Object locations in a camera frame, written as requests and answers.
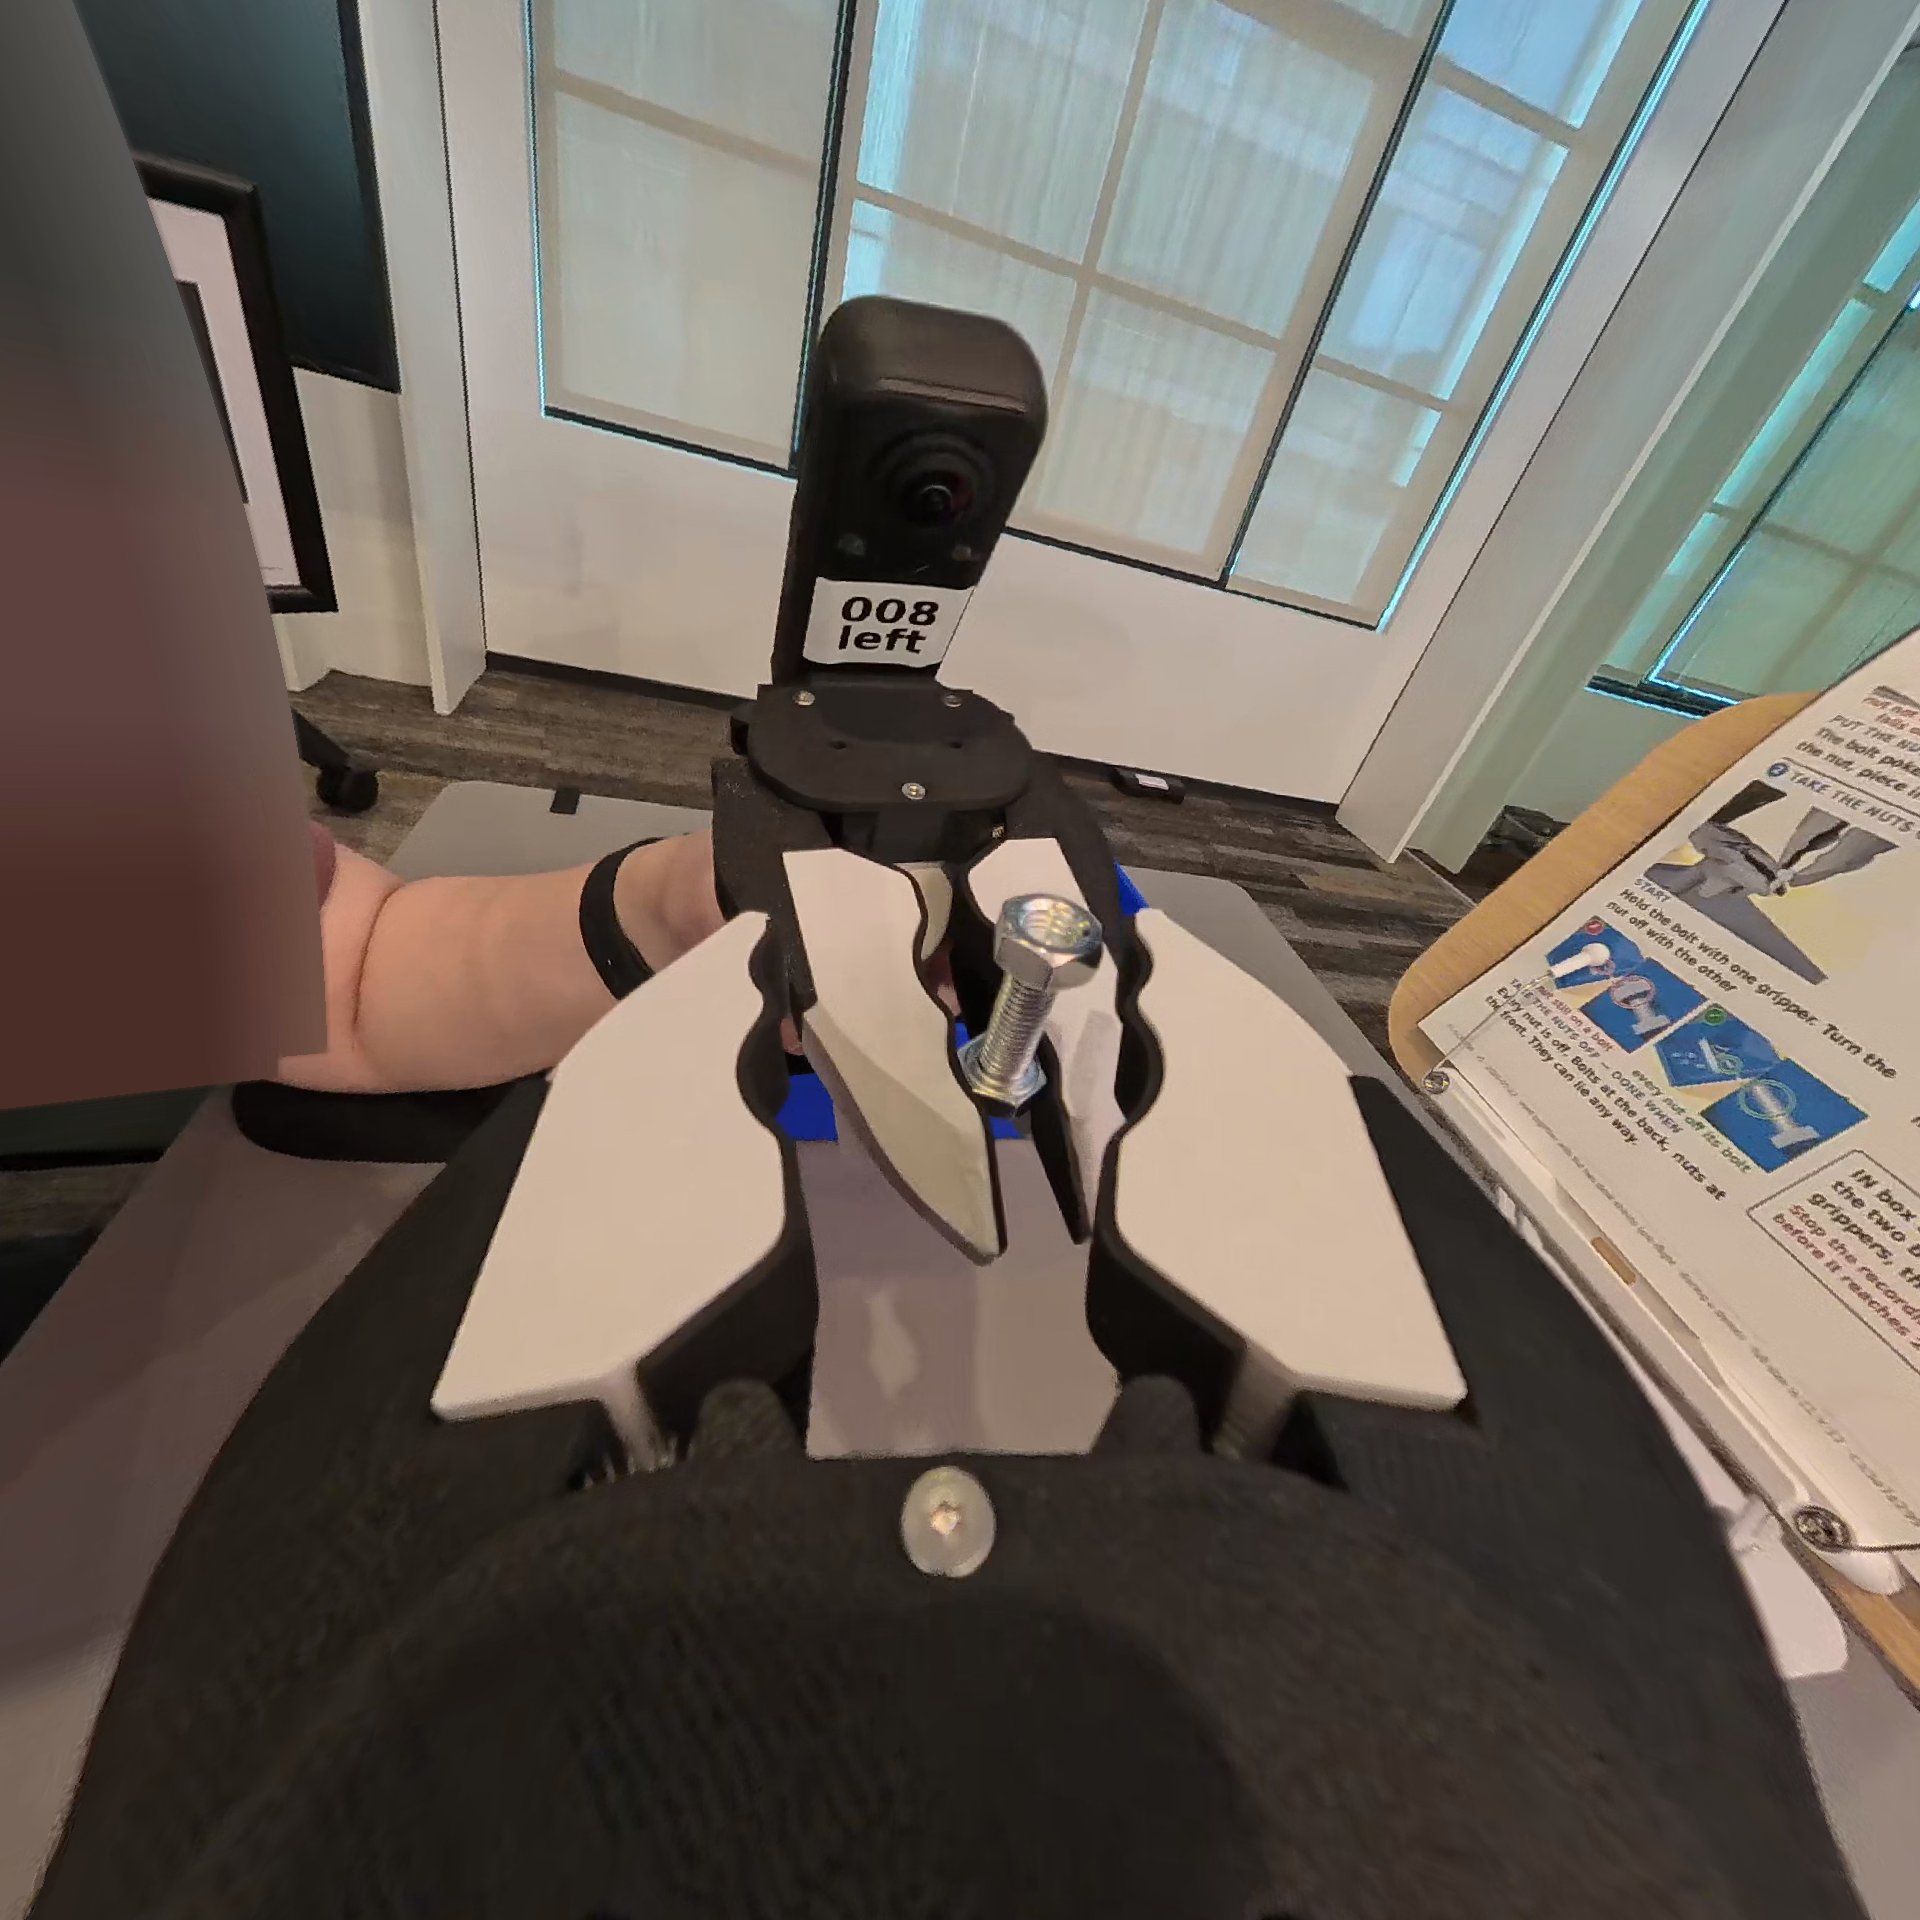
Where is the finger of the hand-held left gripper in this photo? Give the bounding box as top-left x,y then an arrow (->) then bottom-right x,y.
781,844 -> 1005,1263
915,836 -> 1123,1248

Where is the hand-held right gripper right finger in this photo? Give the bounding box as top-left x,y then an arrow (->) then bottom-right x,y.
1083,909 -> 1468,1460

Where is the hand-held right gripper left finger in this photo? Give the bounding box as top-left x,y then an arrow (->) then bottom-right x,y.
426,909 -> 823,1472

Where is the blue plastic tray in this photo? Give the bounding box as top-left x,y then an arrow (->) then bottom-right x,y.
783,881 -> 1153,1145

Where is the silver hex bolt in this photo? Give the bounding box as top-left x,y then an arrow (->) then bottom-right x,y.
967,891 -> 1108,1104

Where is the person's left forearm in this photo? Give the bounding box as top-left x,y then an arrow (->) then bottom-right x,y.
307,838 -> 609,1095

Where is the person's left hand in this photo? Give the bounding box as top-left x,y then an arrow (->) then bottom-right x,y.
620,831 -> 742,966

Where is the black wristband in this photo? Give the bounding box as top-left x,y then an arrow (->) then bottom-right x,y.
577,836 -> 666,1002

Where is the large paned window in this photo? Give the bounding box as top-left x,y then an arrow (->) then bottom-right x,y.
531,0 -> 1711,632

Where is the rounded wooden board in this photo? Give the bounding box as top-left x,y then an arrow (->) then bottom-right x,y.
1389,691 -> 1920,1698

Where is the framed code sign on legs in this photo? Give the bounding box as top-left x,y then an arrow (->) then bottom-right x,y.
135,155 -> 378,820

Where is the tall teal-tinted window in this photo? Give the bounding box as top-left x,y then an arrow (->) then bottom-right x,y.
1589,92 -> 1920,721

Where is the large dark wall screen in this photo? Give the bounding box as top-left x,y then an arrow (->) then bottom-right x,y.
112,0 -> 399,390

